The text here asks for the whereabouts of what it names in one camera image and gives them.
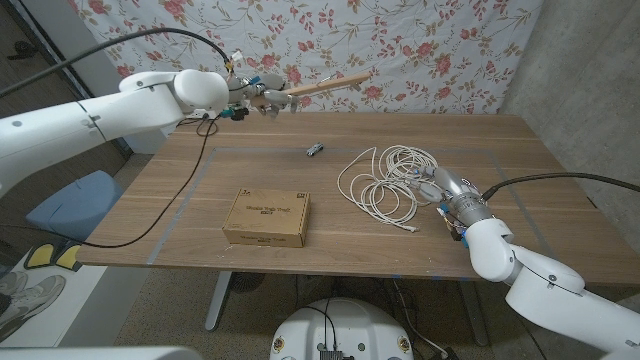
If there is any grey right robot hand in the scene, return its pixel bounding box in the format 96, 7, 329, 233
412, 164, 494, 229

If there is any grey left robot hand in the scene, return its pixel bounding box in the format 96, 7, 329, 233
227, 73, 301, 121

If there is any wooden clip hanger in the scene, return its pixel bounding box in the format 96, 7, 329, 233
249, 71, 374, 109

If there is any white Ethernet cable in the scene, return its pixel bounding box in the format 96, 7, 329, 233
337, 144, 441, 234

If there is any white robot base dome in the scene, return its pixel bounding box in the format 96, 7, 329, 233
269, 298, 415, 360

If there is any brown cardboard box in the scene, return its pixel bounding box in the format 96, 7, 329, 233
222, 187, 311, 249

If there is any floral backdrop cloth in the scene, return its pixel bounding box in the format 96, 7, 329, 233
67, 0, 545, 136

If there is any grey table leg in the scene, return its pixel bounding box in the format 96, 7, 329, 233
457, 279, 491, 347

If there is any black round fan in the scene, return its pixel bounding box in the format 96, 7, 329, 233
229, 272, 266, 294

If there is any white table leg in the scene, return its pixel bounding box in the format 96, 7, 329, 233
204, 271, 234, 332

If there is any blue stool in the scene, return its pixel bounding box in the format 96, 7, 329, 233
25, 169, 125, 244

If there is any yellow black slipper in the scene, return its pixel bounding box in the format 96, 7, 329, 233
23, 243, 56, 270
54, 243, 84, 273

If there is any white floor mat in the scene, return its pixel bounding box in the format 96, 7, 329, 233
0, 249, 109, 348

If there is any white robot torso edge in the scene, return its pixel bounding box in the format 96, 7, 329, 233
0, 346, 204, 360

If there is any grey sneaker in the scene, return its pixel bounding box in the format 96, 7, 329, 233
0, 274, 67, 341
0, 271, 30, 297

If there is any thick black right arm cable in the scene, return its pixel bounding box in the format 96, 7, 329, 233
482, 172, 640, 201

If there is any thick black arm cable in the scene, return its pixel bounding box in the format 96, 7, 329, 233
482, 172, 640, 201
0, 27, 234, 99

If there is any white floor cable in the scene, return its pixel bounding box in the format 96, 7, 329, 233
392, 279, 449, 359

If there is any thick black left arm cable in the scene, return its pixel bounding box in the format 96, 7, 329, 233
0, 27, 234, 99

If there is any black cable on base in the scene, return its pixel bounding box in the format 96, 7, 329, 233
299, 305, 337, 351

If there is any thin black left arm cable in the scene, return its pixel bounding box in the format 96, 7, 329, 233
0, 112, 221, 250

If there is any dark door rail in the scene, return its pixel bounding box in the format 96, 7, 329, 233
7, 0, 134, 159

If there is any black door handle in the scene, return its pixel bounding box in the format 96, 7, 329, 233
7, 40, 37, 61

